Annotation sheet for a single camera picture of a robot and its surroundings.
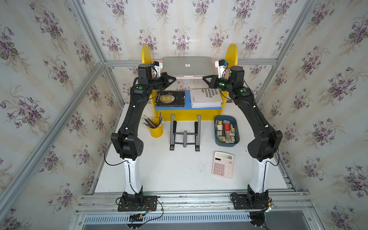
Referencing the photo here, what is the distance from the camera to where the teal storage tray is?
0.95 metres

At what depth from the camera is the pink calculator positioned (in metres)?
0.84

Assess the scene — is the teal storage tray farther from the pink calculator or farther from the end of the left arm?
the end of the left arm

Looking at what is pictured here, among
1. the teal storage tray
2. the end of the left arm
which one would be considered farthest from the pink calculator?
the end of the left arm

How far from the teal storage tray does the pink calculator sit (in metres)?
0.08
